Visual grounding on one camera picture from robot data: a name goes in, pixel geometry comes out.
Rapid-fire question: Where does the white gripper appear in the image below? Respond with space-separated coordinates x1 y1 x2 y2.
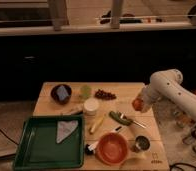
137 85 157 113

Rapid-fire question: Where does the red apple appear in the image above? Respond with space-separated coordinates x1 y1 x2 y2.
132 99 143 111

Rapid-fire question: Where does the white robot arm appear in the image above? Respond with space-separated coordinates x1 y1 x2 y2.
136 69 196 121

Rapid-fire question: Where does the metal cup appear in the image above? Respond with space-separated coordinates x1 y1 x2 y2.
134 136 150 153

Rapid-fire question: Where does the green translucent cup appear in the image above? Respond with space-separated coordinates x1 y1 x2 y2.
80 85 91 100

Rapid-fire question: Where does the metal fork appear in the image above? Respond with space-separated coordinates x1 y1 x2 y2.
120 113 148 130

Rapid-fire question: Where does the green cucumber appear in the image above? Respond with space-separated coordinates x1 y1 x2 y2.
109 111 133 126

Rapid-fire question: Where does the bunch of red grapes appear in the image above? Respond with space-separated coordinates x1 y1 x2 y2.
95 89 116 100

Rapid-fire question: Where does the white round container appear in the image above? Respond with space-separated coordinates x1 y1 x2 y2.
83 98 99 116

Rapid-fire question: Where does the orange bowl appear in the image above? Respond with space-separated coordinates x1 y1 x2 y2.
95 133 128 165

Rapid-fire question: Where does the wooden spatula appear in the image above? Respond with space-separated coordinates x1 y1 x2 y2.
61 105 83 115

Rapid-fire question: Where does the black white brush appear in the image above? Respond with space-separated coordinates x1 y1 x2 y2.
85 142 98 155

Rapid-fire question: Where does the blue sponge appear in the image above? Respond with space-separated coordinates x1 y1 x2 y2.
56 86 69 101

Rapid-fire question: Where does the dark brown bowl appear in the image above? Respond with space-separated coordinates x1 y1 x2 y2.
51 84 72 105

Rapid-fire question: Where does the grey folded cloth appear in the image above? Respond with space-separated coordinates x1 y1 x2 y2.
56 120 78 143

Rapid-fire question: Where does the green plastic tray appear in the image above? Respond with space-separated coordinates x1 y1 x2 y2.
13 115 84 171

